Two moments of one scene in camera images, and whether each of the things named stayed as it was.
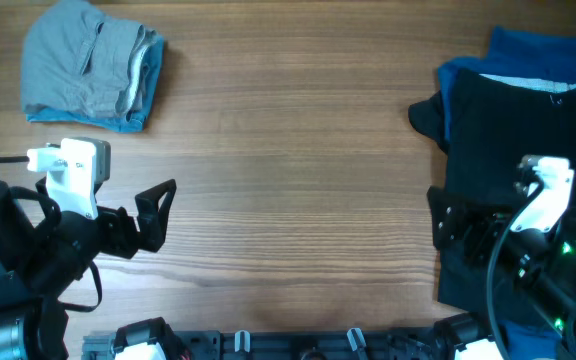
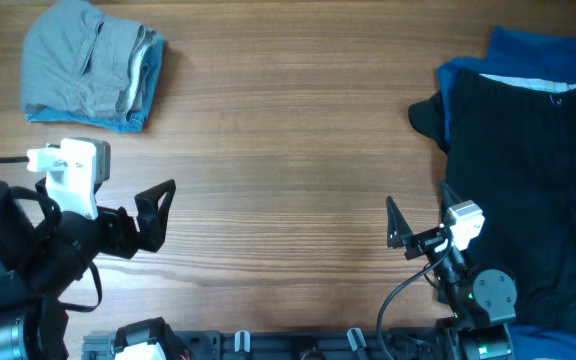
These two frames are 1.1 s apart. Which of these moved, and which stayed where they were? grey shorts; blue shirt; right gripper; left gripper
Moved: right gripper
Stayed: grey shorts; blue shirt; left gripper
